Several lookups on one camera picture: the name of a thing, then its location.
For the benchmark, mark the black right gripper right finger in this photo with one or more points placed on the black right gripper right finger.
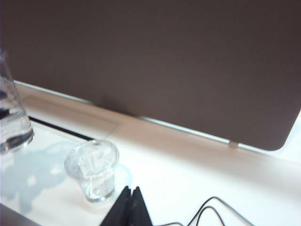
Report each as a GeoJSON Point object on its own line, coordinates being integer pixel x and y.
{"type": "Point", "coordinates": [139, 212]}

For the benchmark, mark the white divider bracket foot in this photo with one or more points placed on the white divider bracket foot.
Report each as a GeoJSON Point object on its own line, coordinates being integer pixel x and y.
{"type": "Point", "coordinates": [233, 144]}

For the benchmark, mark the tall clear Starbucks logo cup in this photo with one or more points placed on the tall clear Starbucks logo cup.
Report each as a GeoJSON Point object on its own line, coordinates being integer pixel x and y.
{"type": "Point", "coordinates": [14, 122]}

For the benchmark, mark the wide brown desk divider panel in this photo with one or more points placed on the wide brown desk divider panel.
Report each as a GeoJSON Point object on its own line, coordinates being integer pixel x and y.
{"type": "Point", "coordinates": [152, 58]}

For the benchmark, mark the small clear plastic cup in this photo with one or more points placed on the small clear plastic cup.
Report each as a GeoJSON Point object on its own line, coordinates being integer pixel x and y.
{"type": "Point", "coordinates": [94, 169]}

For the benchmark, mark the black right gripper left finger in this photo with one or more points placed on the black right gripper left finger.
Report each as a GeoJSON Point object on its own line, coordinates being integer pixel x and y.
{"type": "Point", "coordinates": [121, 212]}

